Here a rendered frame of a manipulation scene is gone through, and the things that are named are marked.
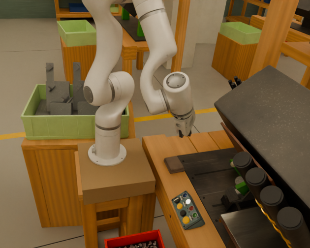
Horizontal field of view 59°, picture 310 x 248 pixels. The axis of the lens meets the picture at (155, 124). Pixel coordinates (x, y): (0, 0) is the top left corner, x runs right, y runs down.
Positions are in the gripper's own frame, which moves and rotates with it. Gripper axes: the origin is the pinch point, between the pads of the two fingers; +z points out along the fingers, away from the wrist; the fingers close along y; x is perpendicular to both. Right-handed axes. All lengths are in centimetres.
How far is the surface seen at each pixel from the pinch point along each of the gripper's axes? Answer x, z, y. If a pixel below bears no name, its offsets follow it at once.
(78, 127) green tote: 73, 32, 1
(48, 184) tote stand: 92, 60, -33
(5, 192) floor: 155, 98, -49
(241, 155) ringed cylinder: -26, -43, -24
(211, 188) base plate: -12.0, 32.5, -8.9
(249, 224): -31.0, -1.5, -26.8
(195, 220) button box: -11.9, 16.9, -28.3
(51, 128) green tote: 86, 28, -7
